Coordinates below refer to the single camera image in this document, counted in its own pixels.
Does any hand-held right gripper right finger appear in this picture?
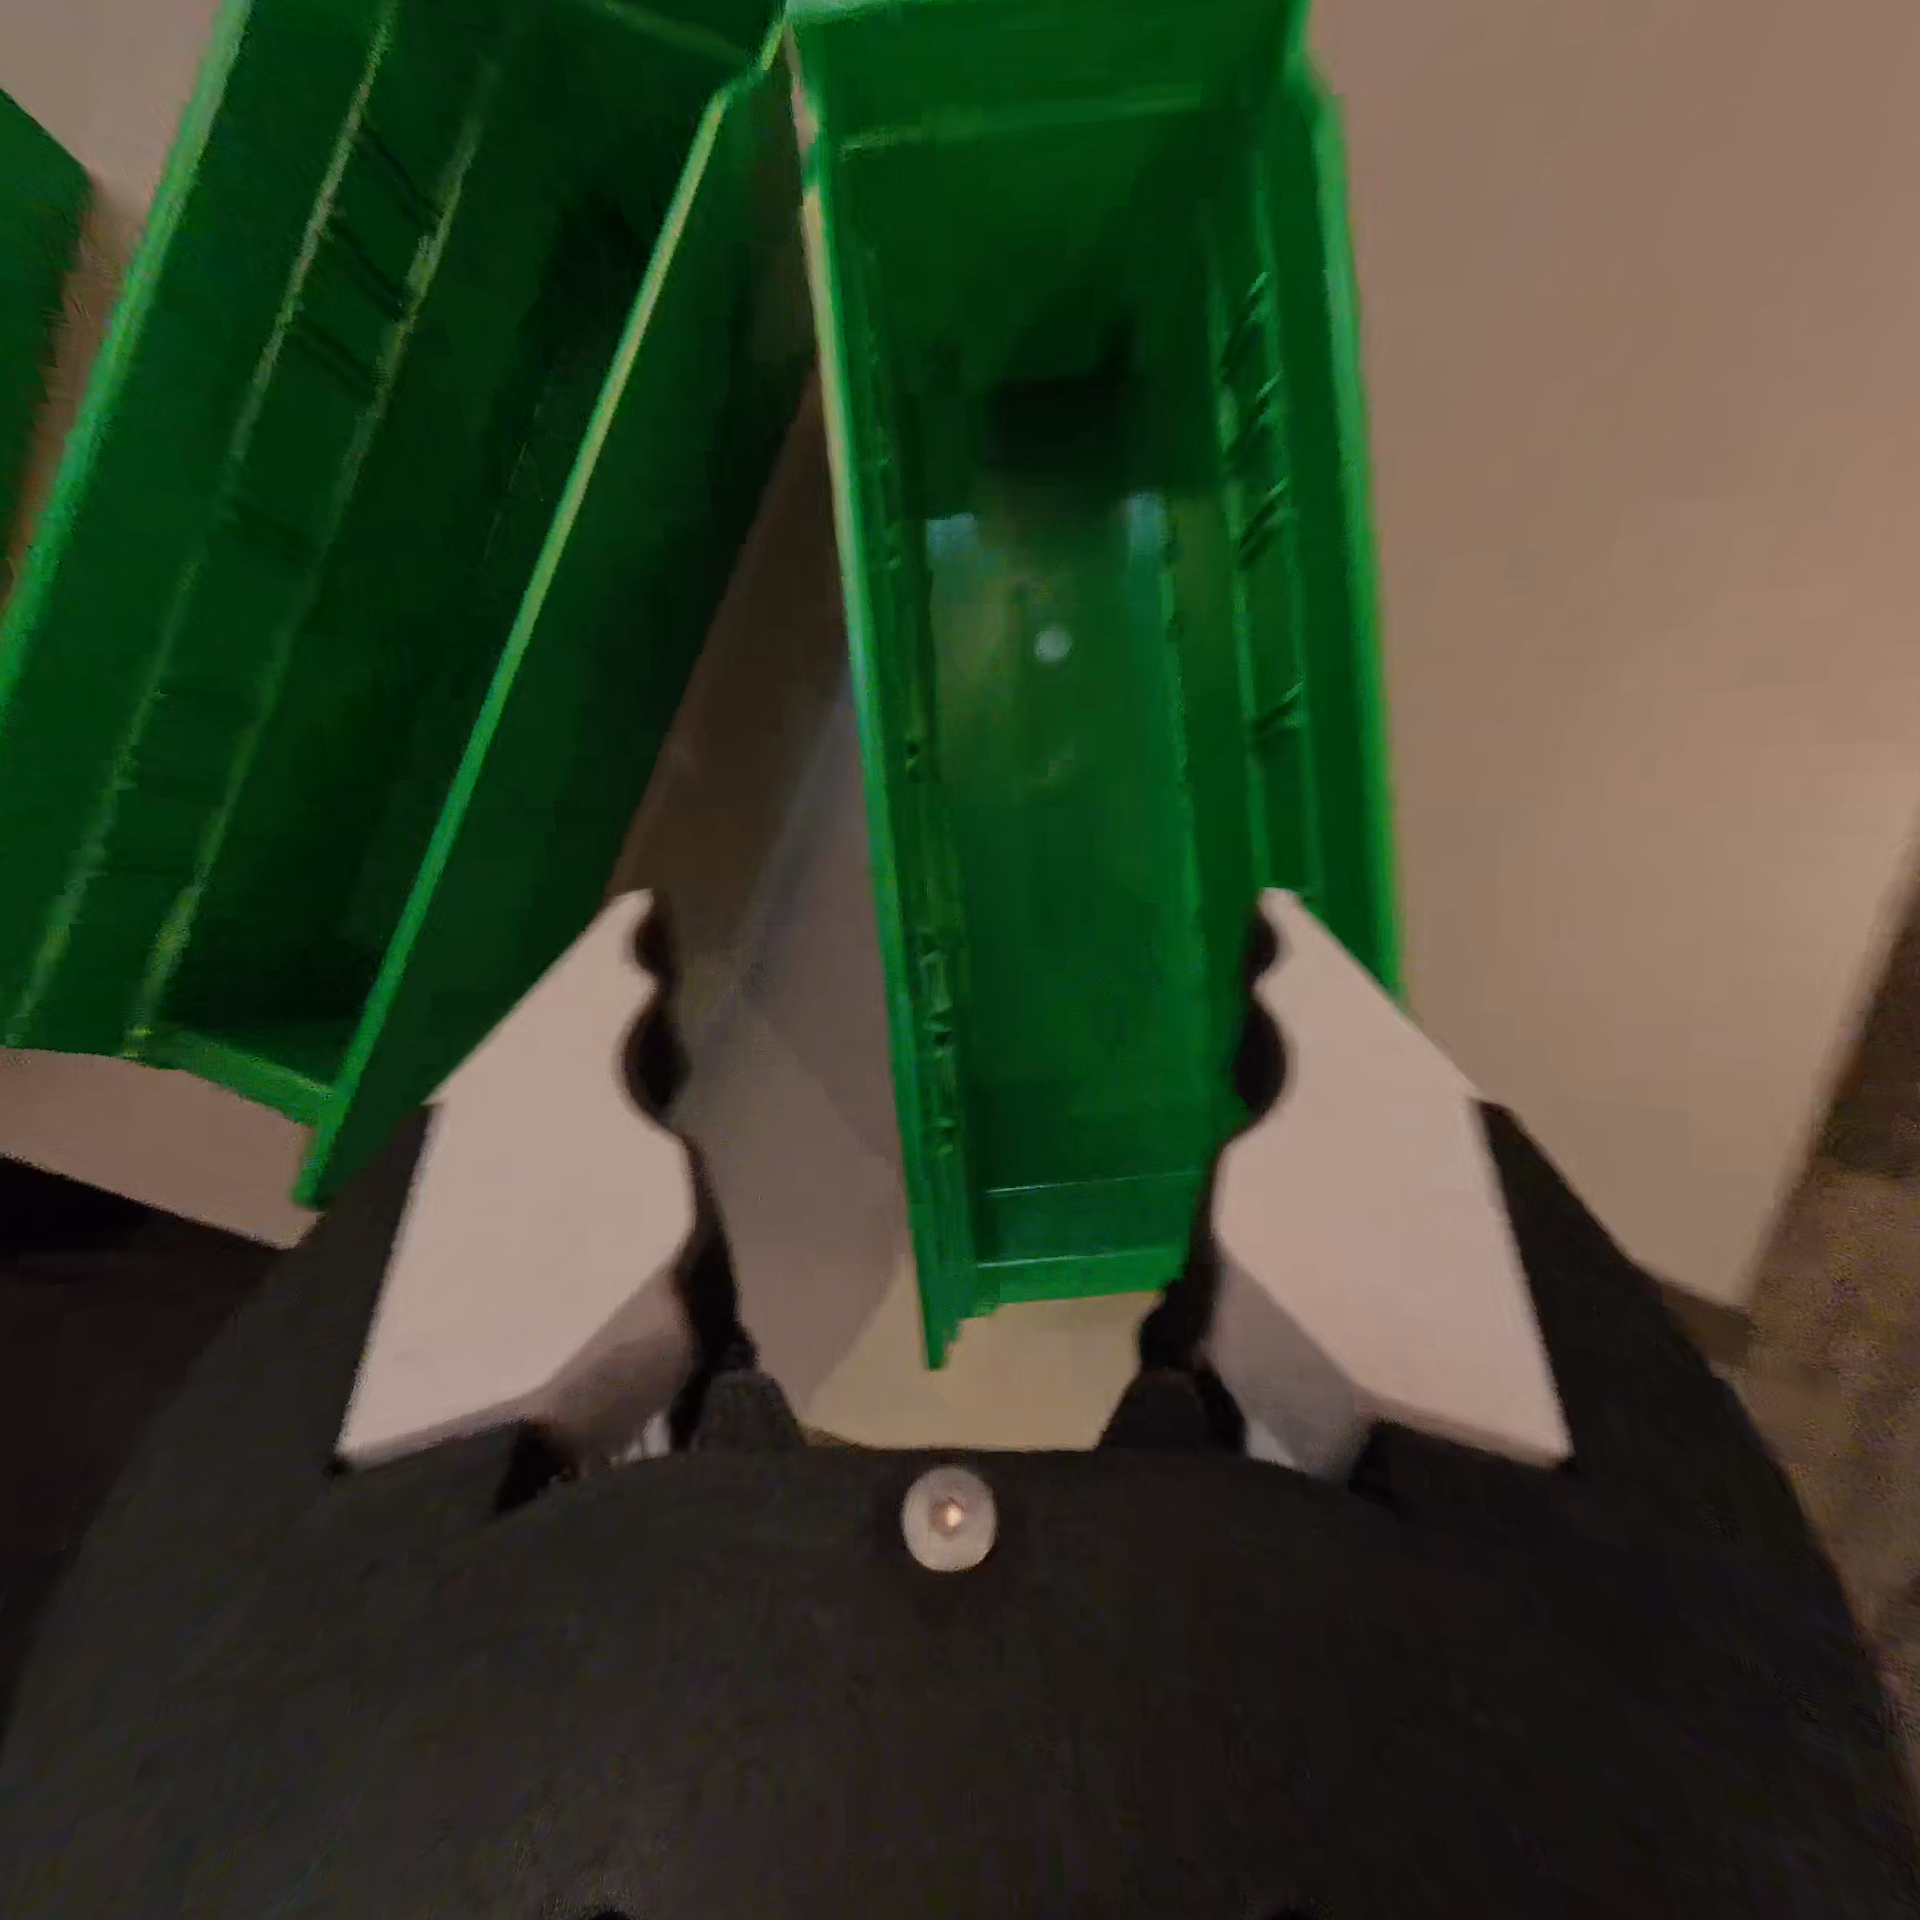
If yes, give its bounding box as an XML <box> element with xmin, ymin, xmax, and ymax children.
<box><xmin>1143</xmin><ymin>884</ymin><xmax>1575</xmax><ymax>1481</ymax></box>

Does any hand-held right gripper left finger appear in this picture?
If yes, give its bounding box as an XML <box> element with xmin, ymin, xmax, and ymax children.
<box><xmin>334</xmin><ymin>889</ymin><xmax>761</xmax><ymax>1473</ymax></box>

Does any green plastic bin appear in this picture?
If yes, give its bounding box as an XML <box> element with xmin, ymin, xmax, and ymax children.
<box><xmin>0</xmin><ymin>0</ymin><xmax>824</xmax><ymax>1215</ymax></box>
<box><xmin>0</xmin><ymin>87</ymin><xmax>95</xmax><ymax>520</ymax></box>
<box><xmin>784</xmin><ymin>0</ymin><xmax>1408</xmax><ymax>1375</ymax></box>

